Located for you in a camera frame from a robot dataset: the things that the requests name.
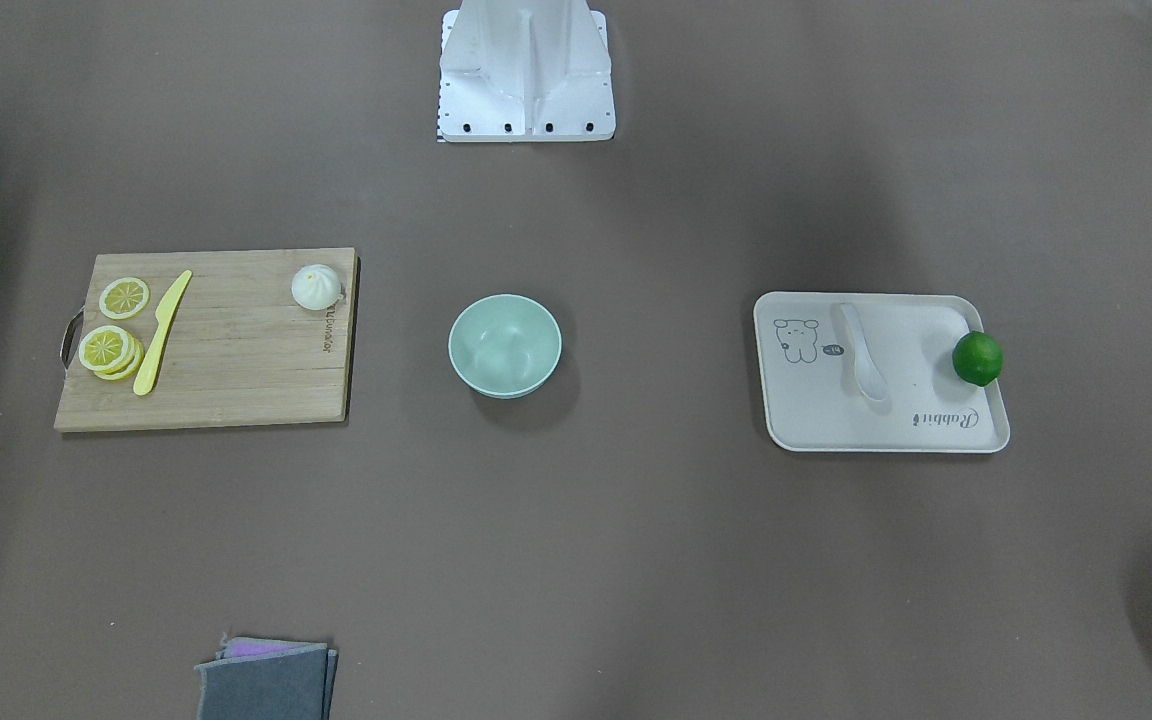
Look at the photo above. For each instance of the white steamed bun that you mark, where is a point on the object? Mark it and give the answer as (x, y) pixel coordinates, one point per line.
(317, 287)

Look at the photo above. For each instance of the white ceramic spoon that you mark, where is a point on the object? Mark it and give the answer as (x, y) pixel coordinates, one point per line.
(867, 376)

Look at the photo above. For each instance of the mint green bowl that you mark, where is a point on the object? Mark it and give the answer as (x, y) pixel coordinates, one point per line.
(505, 345)

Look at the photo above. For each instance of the beige rabbit tray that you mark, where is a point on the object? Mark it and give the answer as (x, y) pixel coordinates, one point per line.
(811, 401)

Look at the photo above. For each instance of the green lime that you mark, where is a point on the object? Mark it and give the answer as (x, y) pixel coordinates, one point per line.
(978, 359)

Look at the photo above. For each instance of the bamboo cutting board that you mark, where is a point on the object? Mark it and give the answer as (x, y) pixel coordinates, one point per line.
(241, 352)

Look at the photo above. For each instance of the yellow plastic knife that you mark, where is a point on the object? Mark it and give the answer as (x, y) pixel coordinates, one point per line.
(164, 314)

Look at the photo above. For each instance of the grey folded cloth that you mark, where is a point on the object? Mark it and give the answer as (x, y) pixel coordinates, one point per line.
(259, 678)

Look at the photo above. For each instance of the single lemon slice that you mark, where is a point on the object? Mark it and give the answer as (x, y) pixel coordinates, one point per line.
(124, 298)

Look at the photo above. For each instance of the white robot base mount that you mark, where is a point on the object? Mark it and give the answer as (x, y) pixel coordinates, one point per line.
(525, 72)

